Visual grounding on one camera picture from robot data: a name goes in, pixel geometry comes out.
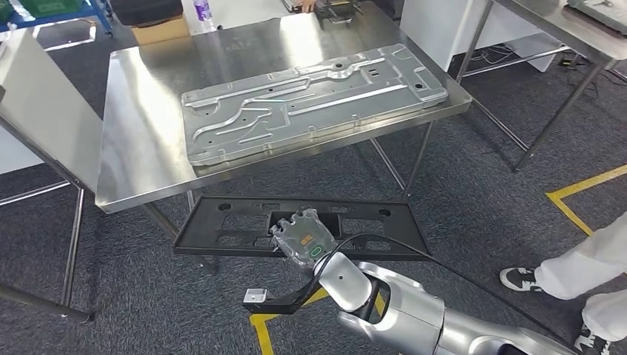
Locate stamped silver metal panel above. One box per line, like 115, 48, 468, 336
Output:
568, 0, 627, 21
181, 43, 449, 168

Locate white desk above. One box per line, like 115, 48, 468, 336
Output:
181, 0, 295, 36
0, 126, 46, 176
399, 0, 572, 73

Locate clear bottle purple label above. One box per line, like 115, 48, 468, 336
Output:
193, 0, 217, 33

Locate stainless steel workbench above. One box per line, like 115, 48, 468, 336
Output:
95, 2, 474, 275

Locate green plastic crate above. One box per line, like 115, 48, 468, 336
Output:
19, 0, 84, 18

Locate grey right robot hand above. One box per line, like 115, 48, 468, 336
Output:
268, 208, 339, 269

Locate blue metal shelf rack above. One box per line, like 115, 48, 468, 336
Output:
0, 0, 114, 38

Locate cardboard box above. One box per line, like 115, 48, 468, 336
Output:
131, 14, 191, 47

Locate black plastic frame part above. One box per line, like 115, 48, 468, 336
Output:
172, 195, 432, 262

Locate black carrying case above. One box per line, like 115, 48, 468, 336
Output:
109, 0, 185, 27

